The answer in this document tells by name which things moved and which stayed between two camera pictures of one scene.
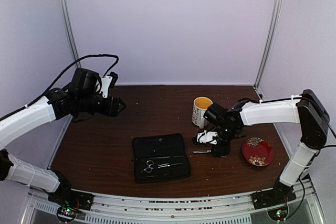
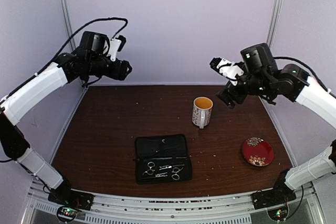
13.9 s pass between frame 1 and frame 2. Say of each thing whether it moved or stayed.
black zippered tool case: stayed
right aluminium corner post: stayed
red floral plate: stayed
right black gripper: moved
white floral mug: stayed
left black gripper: moved
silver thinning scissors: moved
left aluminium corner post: stayed
